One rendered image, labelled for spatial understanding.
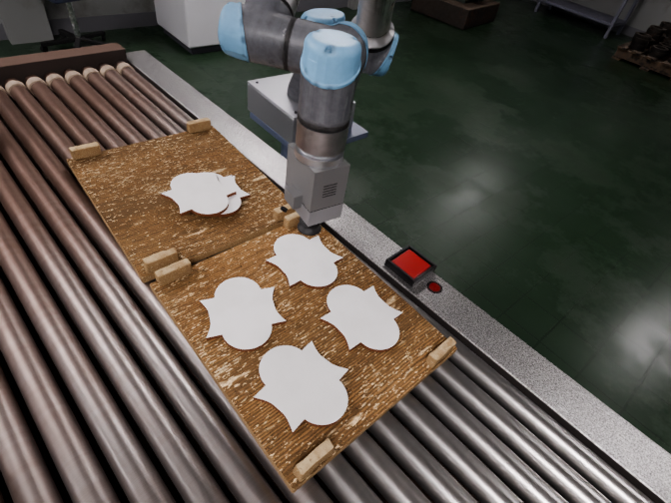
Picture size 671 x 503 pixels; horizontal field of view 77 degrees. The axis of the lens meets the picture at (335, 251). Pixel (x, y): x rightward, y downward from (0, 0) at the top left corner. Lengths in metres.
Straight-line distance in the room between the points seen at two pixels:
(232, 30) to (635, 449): 0.88
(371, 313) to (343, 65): 0.40
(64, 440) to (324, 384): 0.35
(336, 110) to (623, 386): 1.96
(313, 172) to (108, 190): 0.51
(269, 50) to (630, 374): 2.09
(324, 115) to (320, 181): 0.10
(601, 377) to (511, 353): 1.45
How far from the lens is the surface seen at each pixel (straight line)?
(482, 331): 0.83
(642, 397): 2.33
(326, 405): 0.64
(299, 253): 0.81
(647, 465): 0.86
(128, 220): 0.91
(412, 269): 0.86
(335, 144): 0.61
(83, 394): 0.72
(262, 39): 0.68
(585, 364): 2.26
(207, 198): 0.90
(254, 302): 0.73
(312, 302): 0.74
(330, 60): 0.56
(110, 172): 1.05
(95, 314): 0.79
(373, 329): 0.72
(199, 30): 4.13
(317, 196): 0.64
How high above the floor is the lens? 1.52
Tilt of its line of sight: 44 degrees down
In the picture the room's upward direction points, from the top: 11 degrees clockwise
